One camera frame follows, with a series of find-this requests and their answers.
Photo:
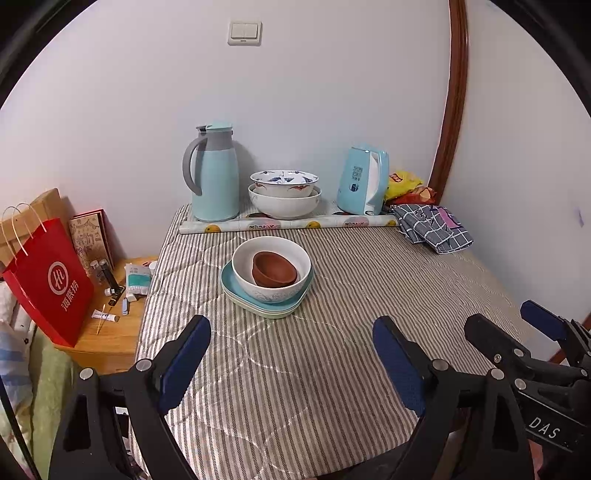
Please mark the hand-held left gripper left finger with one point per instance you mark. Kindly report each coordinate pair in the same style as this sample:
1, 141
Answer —
184, 360

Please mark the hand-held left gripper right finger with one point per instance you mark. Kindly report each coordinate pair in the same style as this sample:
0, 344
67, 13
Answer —
397, 364

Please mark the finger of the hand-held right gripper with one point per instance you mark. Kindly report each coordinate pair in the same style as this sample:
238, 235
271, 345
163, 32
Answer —
545, 321
485, 334

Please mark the light blue square plate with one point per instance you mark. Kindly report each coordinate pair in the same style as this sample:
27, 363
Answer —
228, 282

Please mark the pale green square plate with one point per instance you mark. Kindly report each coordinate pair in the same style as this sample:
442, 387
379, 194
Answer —
272, 315

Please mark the plain white bowl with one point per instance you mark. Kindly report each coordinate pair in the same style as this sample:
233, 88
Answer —
244, 263

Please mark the small brown bowl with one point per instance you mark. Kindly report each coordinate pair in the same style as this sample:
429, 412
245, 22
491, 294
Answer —
272, 272

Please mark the wooden nightstand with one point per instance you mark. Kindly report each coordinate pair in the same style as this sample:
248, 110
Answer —
106, 341

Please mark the white cream tube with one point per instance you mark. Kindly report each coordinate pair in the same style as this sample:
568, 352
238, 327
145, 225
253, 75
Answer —
104, 315

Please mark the teal white ointment box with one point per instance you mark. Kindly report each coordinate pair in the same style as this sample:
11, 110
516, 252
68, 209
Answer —
137, 279

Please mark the striped bed cover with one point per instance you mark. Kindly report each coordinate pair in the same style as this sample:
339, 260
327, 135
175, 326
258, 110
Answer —
300, 378

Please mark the grey checked cloth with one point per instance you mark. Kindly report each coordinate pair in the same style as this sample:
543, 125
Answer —
438, 235

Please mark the small glass bottle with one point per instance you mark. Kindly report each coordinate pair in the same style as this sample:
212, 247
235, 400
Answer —
96, 270

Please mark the green blanket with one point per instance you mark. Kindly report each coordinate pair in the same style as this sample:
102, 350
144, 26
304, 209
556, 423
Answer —
51, 392

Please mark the red paper bag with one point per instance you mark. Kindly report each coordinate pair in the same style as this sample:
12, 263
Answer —
55, 286

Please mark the red chips bag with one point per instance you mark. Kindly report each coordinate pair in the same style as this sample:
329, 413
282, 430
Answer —
422, 196

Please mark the patterned brown book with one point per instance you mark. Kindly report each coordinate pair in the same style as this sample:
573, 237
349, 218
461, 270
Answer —
90, 240

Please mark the rolled fruit print mat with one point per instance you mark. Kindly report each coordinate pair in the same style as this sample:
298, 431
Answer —
286, 225

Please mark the yellow chips bag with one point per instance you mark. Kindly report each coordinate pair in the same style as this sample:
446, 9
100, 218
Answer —
401, 184

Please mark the floral white pillow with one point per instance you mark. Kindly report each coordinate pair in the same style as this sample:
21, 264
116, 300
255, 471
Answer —
11, 341

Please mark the light blue thermos jug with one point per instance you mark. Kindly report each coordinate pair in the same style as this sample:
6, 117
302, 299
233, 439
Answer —
214, 184

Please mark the light blue electric kettle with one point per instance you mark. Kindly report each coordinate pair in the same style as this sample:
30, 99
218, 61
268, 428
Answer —
355, 189

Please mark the large white bowl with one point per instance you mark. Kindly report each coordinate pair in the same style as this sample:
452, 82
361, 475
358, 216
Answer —
284, 207

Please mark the blue patterned white bowl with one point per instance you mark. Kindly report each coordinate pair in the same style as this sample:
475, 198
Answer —
281, 187

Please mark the brown cardboard boxes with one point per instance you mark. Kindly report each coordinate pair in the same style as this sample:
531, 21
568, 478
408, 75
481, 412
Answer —
46, 203

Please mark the wooden door frame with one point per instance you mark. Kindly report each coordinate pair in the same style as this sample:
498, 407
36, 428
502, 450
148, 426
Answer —
455, 92

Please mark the white wall light switch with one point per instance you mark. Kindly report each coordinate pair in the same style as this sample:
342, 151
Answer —
244, 32

